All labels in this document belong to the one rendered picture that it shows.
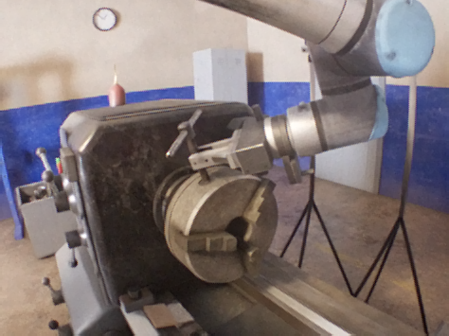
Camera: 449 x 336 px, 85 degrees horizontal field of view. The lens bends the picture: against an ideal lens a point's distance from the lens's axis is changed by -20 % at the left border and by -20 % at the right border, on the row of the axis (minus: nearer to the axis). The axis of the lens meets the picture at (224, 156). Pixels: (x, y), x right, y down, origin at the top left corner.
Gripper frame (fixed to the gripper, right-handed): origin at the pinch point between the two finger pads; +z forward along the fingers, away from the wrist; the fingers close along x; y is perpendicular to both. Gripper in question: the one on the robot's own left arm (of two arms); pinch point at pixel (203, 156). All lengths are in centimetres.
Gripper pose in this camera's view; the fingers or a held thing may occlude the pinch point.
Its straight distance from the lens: 57.2
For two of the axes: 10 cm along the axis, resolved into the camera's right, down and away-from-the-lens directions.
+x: -1.9, 4.9, -8.5
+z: -9.1, 2.3, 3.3
